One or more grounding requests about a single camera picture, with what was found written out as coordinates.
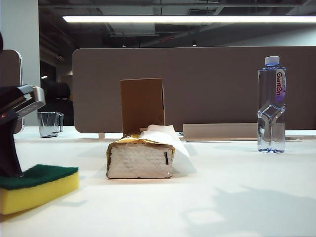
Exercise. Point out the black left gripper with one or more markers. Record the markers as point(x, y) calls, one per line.
point(7, 101)

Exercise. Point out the yellow sponge with green pad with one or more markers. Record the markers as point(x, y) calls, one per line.
point(49, 187)

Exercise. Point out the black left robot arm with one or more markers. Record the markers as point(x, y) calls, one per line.
point(1, 40)

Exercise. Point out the clear plastic water bottle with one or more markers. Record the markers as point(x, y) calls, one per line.
point(270, 86)

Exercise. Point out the clear glass mug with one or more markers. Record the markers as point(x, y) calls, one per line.
point(49, 123)

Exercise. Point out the black office chair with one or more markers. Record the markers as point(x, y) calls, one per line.
point(56, 91)

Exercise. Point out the gold wrapped tissue pack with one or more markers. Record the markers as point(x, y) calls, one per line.
point(139, 163)

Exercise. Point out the brown cardboard box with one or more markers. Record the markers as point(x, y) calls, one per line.
point(142, 103)

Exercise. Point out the white tissue sheet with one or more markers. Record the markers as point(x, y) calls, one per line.
point(174, 140)

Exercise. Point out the wide brown desk divider panel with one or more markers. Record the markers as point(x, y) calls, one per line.
point(209, 86)

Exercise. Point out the long ceiling light strip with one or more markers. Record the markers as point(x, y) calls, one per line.
point(187, 19)

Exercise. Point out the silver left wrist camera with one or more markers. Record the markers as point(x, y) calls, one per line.
point(34, 98)

